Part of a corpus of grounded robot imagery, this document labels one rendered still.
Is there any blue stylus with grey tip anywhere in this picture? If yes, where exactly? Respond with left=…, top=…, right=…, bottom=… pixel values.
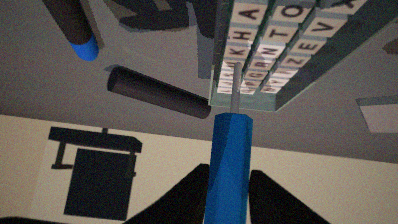
left=204, top=62, right=253, bottom=224

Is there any grey flat rectangular slab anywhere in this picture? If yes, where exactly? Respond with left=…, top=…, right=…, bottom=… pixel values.
left=359, top=96, right=398, bottom=133

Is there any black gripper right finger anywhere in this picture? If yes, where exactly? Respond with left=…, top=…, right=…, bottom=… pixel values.
left=248, top=170, right=331, bottom=224

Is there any black stylus with blue tip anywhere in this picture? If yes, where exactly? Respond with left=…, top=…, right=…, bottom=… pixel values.
left=42, top=0, right=99, bottom=61

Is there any dark grey cylinder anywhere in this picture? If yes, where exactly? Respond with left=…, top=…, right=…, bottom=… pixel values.
left=107, top=67, right=211, bottom=119

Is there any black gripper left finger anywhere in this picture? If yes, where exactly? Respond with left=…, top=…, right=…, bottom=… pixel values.
left=0, top=163, right=209, bottom=224

